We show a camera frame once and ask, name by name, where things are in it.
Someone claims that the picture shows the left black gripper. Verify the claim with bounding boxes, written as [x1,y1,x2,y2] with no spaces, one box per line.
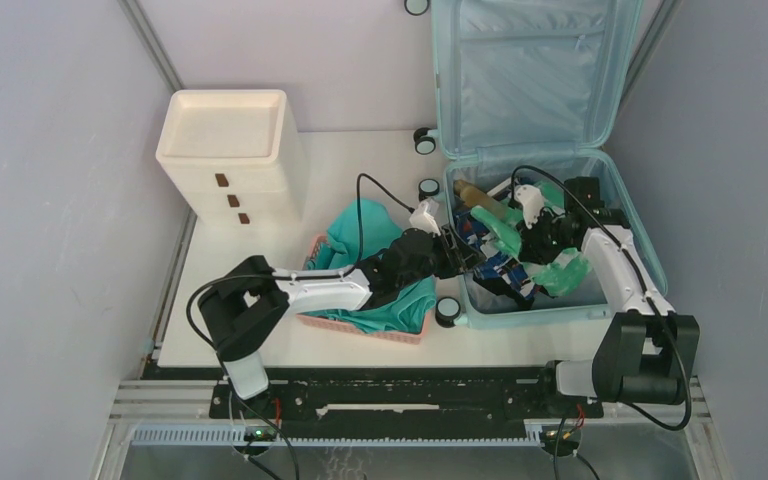
[397,224,485,290]

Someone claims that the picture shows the green white patterned garment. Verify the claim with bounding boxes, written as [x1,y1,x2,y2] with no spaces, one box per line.
[456,181,592,303]

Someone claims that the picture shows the pink perforated plastic basket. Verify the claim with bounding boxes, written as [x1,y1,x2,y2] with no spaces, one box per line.
[294,233,433,346]

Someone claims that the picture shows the teal shirt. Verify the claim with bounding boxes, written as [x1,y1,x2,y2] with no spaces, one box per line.
[306,198,436,334]

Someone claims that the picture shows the light blue ribbed suitcase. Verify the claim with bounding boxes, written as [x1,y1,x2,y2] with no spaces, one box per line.
[406,1,668,313]

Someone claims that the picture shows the white three-drawer storage cabinet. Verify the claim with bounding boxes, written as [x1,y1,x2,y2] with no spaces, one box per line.
[156,89,311,229]

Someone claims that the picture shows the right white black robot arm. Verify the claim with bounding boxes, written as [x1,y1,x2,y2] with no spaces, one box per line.
[513,177,700,416]

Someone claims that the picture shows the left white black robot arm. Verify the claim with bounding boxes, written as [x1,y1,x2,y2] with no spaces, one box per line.
[185,226,486,417]

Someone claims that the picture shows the beige plastic bottle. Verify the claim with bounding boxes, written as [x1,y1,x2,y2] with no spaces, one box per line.
[453,179,500,210]

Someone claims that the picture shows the white flat box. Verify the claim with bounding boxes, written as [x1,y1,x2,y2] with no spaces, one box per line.
[487,178,516,203]

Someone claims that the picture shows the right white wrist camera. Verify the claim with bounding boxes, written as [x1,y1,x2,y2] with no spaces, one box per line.
[513,184,545,229]

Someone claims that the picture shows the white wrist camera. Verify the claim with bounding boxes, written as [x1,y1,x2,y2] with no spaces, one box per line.
[513,184,545,229]
[409,198,441,236]

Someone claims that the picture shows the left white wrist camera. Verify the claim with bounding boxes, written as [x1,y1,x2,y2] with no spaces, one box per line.
[409,198,441,236]

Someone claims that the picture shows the right black camera cable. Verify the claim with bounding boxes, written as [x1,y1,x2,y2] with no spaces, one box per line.
[509,164,693,433]

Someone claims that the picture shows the black camera cable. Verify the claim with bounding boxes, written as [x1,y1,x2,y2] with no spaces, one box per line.
[509,164,693,433]
[185,172,418,352]

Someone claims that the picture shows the left black camera cable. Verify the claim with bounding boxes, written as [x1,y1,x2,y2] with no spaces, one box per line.
[185,172,418,352]

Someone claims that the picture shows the black mounting rail base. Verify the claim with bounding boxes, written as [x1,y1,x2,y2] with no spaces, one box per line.
[141,362,604,439]

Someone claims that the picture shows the white slotted cable duct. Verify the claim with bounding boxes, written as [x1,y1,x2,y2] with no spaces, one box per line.
[130,424,543,447]

